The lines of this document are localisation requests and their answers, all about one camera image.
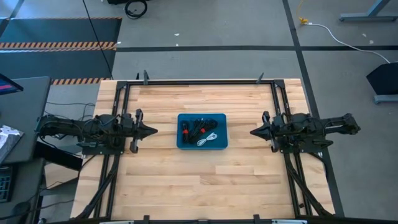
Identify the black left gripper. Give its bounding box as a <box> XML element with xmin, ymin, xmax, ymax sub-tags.
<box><xmin>120</xmin><ymin>108</ymin><xmax>159</xmax><ymax>154</ymax></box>

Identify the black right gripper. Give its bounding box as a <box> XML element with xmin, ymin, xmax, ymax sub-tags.
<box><xmin>249</xmin><ymin>111</ymin><xmax>292</xmax><ymax>153</ymax></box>

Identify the black cable with red tie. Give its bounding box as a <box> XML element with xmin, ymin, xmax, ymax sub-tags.
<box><xmin>180</xmin><ymin>120</ymin><xmax>191</xmax><ymax>144</ymax></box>
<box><xmin>190</xmin><ymin>119</ymin><xmax>210</xmax><ymax>144</ymax></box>

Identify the white USB-C cable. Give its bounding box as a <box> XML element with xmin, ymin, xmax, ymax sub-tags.
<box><xmin>197</xmin><ymin>132</ymin><xmax>218</xmax><ymax>147</ymax></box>

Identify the blue plastic bin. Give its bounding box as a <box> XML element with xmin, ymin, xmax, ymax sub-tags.
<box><xmin>176</xmin><ymin>113</ymin><xmax>229</xmax><ymax>151</ymax></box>

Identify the grey desk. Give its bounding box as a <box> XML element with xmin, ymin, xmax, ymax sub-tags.
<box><xmin>0</xmin><ymin>76</ymin><xmax>52</xmax><ymax>165</ymax></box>

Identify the black hazard-striped floor mat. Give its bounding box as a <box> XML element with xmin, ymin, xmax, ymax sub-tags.
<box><xmin>0</xmin><ymin>17</ymin><xmax>123</xmax><ymax>85</ymax></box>

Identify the black stand with grey foot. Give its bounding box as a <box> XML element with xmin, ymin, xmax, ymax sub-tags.
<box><xmin>366</xmin><ymin>62</ymin><xmax>398</xmax><ymax>105</ymax></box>

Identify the printed magazine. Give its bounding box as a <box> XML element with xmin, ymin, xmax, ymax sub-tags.
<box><xmin>0</xmin><ymin>124</ymin><xmax>25</xmax><ymax>165</ymax></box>

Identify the computer monitor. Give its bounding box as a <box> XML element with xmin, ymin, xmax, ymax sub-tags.
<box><xmin>0</xmin><ymin>73</ymin><xmax>24</xmax><ymax>96</ymax></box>

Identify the black keyboard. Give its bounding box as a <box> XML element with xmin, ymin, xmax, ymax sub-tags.
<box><xmin>0</xmin><ymin>164</ymin><xmax>14</xmax><ymax>203</ymax></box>

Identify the grey metal table leg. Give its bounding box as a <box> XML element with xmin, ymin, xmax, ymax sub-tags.
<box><xmin>338</xmin><ymin>0</ymin><xmax>398</xmax><ymax>22</ymax></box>

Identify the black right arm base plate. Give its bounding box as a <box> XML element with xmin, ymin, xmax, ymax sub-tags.
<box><xmin>276</xmin><ymin>128</ymin><xmax>326</xmax><ymax>154</ymax></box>

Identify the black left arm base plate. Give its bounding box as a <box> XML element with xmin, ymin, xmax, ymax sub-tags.
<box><xmin>81</xmin><ymin>130</ymin><xmax>127</xmax><ymax>156</ymax></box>

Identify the long black floor cable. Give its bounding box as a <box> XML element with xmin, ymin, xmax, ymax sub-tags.
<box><xmin>81</xmin><ymin>0</ymin><xmax>113</xmax><ymax>80</ymax></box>

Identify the black coiled floor cable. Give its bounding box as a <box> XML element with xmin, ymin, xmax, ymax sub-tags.
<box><xmin>124</xmin><ymin>0</ymin><xmax>149</xmax><ymax>20</ymax></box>

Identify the yellow cable plug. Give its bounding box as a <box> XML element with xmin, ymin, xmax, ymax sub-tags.
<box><xmin>297</xmin><ymin>0</ymin><xmax>310</xmax><ymax>25</ymax></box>

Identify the white floor cable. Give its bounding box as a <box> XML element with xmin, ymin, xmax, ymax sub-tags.
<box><xmin>306</xmin><ymin>22</ymin><xmax>391</xmax><ymax>64</ymax></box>

